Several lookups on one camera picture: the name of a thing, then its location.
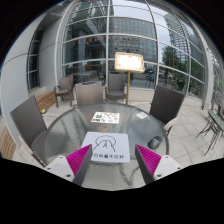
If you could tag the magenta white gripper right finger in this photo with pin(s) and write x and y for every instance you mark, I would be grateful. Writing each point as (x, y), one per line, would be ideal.
(153, 166)

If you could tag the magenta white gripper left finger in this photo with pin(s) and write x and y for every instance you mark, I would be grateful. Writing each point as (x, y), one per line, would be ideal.
(72, 168)

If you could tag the dark grey computer mouse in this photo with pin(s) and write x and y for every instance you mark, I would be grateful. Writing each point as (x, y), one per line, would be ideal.
(155, 142)

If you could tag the white printed mouse pad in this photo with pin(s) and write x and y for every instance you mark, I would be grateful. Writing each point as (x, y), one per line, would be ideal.
(108, 147)

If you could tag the round glass table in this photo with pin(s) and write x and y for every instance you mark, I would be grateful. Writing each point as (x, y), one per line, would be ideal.
(113, 131)

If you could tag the small white card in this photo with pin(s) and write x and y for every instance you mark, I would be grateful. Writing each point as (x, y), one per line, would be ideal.
(142, 115)

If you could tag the colourful menu card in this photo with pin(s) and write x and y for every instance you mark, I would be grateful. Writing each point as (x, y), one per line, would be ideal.
(106, 117)

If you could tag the grey wicker chair right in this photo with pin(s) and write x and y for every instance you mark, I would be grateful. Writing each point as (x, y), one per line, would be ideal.
(165, 106)

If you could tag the grey wicker chair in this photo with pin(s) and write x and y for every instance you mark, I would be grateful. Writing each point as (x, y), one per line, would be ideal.
(165, 106)
(116, 86)
(89, 93)
(30, 124)

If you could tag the grey wicker chair left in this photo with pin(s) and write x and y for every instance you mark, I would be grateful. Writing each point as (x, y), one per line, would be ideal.
(30, 124)

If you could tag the green metal table right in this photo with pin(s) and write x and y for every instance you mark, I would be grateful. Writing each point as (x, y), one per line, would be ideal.
(215, 124)

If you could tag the grey wicker chair back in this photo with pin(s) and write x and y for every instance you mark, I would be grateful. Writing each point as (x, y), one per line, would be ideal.
(89, 93)

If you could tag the grey wicker armchair far left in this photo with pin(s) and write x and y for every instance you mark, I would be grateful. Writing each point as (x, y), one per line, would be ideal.
(65, 88)

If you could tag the grey wicker chair far centre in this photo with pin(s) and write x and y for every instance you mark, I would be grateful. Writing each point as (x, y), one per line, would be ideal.
(116, 86)

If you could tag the gold menu sign stand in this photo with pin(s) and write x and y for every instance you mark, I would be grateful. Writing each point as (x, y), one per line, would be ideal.
(129, 62)

